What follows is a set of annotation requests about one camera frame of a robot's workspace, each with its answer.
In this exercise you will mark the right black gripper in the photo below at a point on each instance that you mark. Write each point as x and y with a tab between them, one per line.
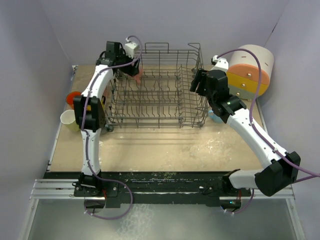
195	82

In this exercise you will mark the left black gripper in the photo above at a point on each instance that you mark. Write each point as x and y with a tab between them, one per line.
132	70

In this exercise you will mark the small pink mug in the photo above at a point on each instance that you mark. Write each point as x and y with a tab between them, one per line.
138	77

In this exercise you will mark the light blue mug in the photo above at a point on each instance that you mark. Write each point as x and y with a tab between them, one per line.
214	117

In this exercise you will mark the yellow mug black handle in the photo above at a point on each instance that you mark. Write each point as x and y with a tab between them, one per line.
103	101

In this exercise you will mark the grey mug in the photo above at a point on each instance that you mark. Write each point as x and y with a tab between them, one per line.
109	128

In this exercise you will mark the orange mug black handle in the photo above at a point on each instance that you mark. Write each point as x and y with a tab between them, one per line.
70	98

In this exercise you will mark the light green faceted mug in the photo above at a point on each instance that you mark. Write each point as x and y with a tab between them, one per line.
67	118

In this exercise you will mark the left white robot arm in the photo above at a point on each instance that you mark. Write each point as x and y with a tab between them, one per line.
89	111

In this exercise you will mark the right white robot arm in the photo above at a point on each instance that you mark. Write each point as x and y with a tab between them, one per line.
277	171

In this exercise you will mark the round pastel drawer cabinet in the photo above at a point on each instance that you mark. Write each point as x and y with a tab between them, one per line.
243	71

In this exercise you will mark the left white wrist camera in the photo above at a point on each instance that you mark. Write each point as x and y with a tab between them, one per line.
130	48

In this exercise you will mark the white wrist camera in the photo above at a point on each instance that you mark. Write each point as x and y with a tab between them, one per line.
130	48
219	63

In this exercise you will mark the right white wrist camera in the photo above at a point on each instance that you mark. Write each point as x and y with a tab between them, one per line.
219	63

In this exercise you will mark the grey wire dish rack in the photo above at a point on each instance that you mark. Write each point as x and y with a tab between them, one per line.
162	98

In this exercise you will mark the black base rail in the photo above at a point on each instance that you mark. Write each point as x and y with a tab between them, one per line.
157	188

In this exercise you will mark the aluminium frame rail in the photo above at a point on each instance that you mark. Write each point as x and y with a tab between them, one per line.
63	189

